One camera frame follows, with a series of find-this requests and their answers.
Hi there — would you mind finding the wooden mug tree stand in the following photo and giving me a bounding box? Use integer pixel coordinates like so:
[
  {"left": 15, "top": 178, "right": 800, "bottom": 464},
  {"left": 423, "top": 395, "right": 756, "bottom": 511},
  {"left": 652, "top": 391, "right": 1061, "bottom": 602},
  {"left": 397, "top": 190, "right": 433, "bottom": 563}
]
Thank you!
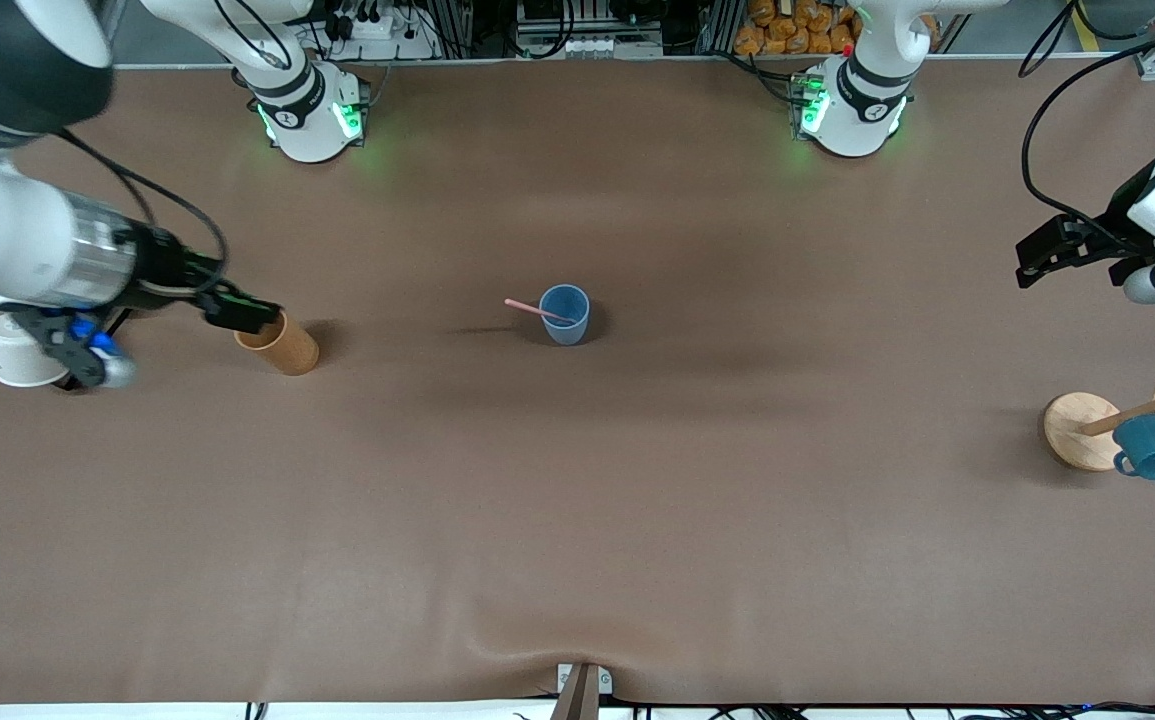
[{"left": 1043, "top": 358, "right": 1155, "bottom": 473}]

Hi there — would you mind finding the brown cylindrical holder cup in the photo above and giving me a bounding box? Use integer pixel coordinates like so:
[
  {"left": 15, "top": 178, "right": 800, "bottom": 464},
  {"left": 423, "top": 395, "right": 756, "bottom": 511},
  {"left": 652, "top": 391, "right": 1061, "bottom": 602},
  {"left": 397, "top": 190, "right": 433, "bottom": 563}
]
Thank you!
[{"left": 233, "top": 309, "right": 321, "bottom": 378}]

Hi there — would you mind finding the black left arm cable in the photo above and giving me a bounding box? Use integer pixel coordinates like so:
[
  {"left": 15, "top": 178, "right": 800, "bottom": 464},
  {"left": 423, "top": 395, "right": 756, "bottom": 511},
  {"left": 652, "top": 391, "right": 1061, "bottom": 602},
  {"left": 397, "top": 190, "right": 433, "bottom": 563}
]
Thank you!
[{"left": 1019, "top": 0, "right": 1155, "bottom": 223}]

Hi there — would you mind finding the white power strip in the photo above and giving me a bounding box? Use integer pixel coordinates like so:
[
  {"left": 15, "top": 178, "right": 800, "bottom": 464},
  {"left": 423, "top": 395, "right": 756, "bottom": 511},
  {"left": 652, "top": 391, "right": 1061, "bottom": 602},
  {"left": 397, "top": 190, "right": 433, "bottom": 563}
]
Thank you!
[{"left": 329, "top": 8, "right": 440, "bottom": 62}]

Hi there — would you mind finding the blue plastic cup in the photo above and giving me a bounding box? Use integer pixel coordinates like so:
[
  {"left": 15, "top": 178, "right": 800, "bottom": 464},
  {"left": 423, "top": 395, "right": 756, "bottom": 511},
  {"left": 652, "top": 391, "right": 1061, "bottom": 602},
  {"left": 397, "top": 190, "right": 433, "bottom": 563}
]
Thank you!
[{"left": 538, "top": 284, "right": 592, "bottom": 348}]

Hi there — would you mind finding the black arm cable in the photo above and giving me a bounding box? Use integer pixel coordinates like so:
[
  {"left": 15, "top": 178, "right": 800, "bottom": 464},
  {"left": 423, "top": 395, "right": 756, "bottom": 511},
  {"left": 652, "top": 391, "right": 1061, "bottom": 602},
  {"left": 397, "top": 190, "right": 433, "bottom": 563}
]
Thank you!
[
  {"left": 1019, "top": 0, "right": 1155, "bottom": 223},
  {"left": 55, "top": 128, "right": 231, "bottom": 293}
]

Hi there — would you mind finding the pink chopstick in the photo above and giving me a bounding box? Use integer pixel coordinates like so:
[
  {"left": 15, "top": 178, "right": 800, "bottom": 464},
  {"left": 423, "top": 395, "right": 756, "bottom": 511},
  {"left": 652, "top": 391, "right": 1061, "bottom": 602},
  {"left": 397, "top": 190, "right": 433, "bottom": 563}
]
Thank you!
[{"left": 504, "top": 297, "right": 579, "bottom": 326}]

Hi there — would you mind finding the orange snack bag pile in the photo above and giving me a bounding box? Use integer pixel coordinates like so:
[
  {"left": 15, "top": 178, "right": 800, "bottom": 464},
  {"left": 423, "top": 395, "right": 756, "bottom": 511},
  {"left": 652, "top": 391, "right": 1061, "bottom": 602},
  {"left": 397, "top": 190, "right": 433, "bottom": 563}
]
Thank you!
[{"left": 733, "top": 0, "right": 940, "bottom": 57}]

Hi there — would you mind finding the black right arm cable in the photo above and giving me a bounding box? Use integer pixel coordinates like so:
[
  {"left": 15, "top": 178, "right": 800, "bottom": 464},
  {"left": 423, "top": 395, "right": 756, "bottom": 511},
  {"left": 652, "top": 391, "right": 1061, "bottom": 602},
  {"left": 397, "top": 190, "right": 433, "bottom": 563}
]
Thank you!
[{"left": 55, "top": 128, "right": 231, "bottom": 293}]

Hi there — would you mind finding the white ceramic cup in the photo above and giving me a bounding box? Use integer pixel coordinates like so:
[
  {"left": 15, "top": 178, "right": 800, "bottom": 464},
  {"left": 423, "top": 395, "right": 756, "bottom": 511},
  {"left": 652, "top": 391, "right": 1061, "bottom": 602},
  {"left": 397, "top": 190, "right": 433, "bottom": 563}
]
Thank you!
[{"left": 0, "top": 314, "right": 69, "bottom": 389}]

